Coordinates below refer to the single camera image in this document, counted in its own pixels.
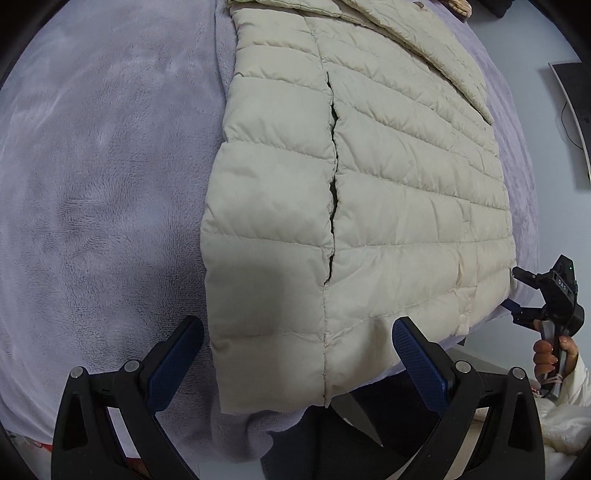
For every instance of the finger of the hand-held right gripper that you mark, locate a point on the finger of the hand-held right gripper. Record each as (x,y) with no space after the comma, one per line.
(528,277)
(521,314)

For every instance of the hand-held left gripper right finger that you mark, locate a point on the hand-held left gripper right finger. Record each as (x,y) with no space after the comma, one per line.
(418,364)

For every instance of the purple fleece blanket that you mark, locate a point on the purple fleece blanket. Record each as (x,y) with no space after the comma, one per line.
(101,184)

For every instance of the black computer monitor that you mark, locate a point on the black computer monitor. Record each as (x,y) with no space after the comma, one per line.
(575,115)

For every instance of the person's right hand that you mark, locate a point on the person's right hand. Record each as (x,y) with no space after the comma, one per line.
(545,357)

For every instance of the person's right forearm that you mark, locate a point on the person's right forearm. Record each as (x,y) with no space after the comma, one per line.
(570,415)

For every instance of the cream quilted puffer jacket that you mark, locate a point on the cream quilted puffer jacket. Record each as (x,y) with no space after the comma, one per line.
(351,194)

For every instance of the cream striped fleece garment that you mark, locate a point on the cream striped fleece garment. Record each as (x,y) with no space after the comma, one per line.
(459,7)

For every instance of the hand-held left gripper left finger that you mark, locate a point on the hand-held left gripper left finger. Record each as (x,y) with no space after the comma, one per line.
(178,364)

